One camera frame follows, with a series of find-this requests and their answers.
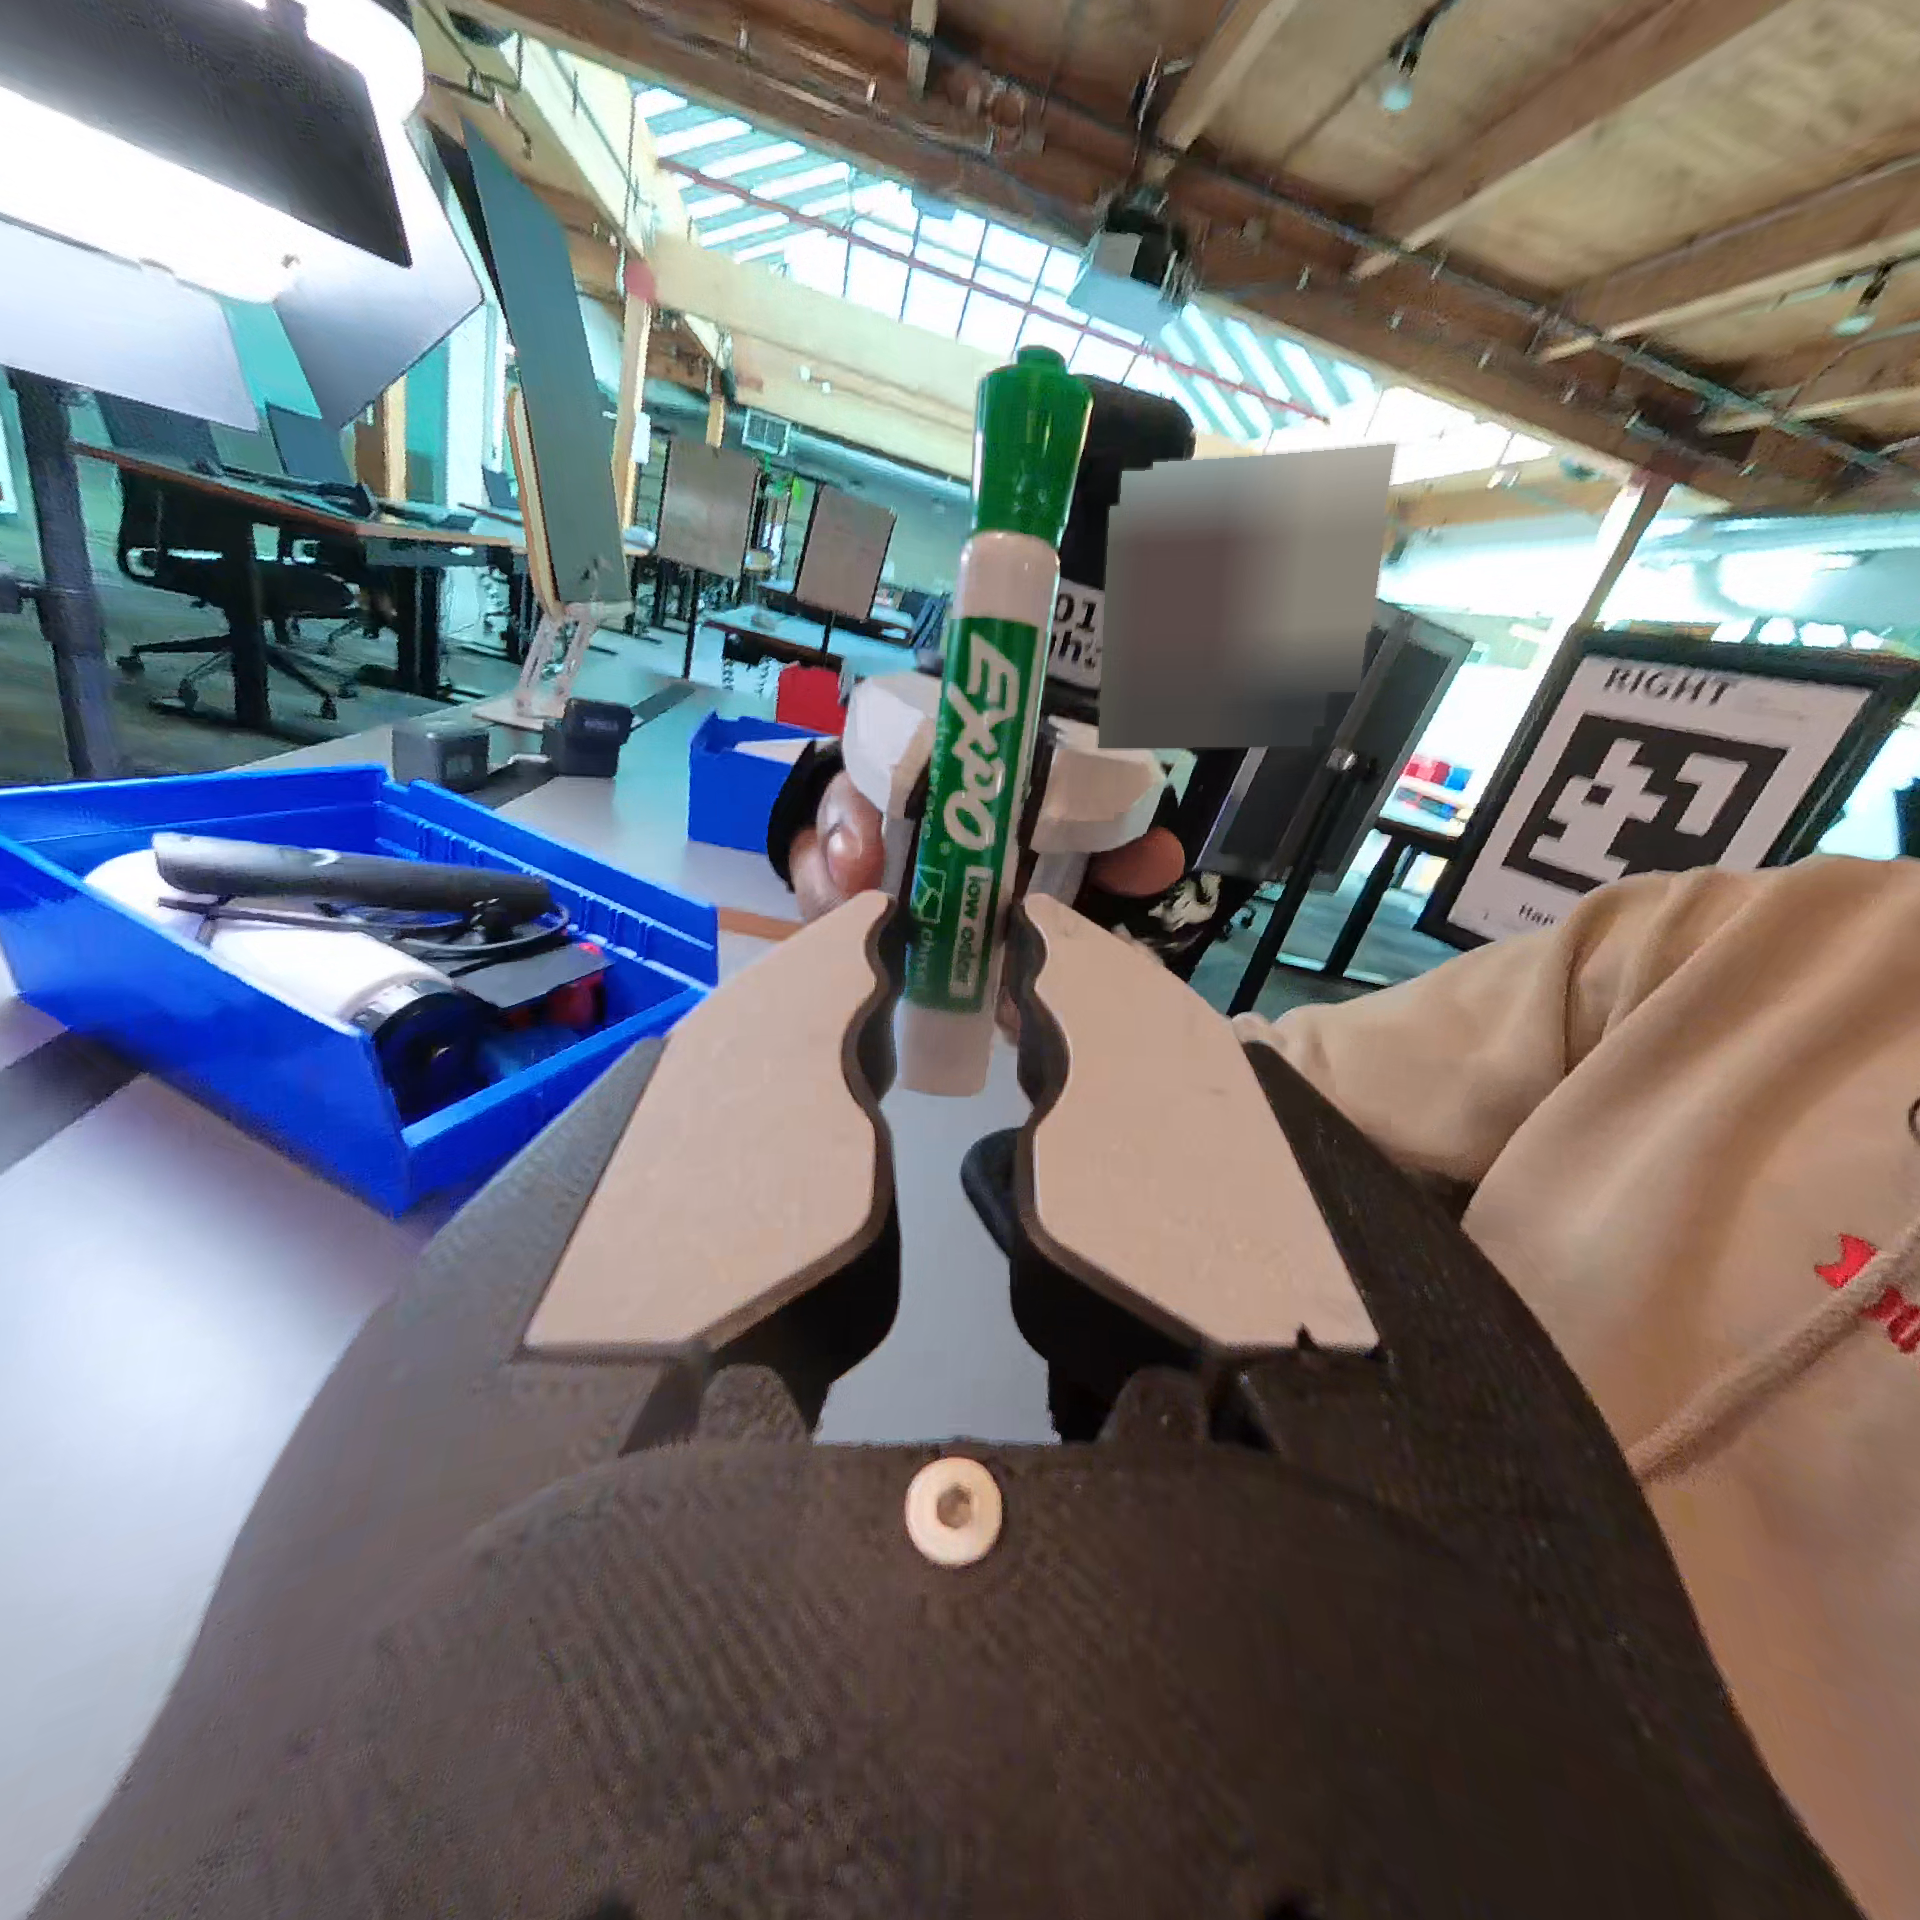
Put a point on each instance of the beige hoodie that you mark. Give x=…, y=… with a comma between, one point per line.
x=1769, y=1499

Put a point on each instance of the dark board on clear stand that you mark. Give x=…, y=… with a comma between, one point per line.
x=548, y=374

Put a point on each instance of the white paper roll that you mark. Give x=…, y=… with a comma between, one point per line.
x=301, y=966

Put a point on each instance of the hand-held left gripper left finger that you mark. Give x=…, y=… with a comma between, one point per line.
x=720, y=1171

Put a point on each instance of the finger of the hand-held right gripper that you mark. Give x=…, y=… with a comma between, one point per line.
x=1110, y=786
x=885, y=726

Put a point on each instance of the person's right hand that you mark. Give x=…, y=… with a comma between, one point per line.
x=839, y=854

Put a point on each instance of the black office chair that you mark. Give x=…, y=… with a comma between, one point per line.
x=224, y=555

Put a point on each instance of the small blue plastic bin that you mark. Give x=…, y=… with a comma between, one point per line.
x=735, y=795

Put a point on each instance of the black handheld tool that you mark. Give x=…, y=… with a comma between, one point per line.
x=329, y=869

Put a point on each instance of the framed black white marker sign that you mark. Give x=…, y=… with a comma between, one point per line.
x=1652, y=780

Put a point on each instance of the person's right forearm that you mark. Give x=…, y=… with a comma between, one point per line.
x=1500, y=1019

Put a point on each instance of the black monitor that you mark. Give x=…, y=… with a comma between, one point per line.
x=1417, y=705

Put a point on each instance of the green whiteboard marker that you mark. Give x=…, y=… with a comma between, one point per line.
x=984, y=721

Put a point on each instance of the raised white standing desk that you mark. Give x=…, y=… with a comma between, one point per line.
x=119, y=329

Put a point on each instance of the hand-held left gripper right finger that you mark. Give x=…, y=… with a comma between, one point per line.
x=1184, y=1184

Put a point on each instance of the wooden office desk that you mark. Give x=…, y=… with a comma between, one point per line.
x=376, y=524

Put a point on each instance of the small grey box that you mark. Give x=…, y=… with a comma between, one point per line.
x=441, y=752

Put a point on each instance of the small black box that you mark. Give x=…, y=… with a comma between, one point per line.
x=586, y=738

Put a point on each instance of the studio light panel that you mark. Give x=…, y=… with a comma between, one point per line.
x=224, y=134

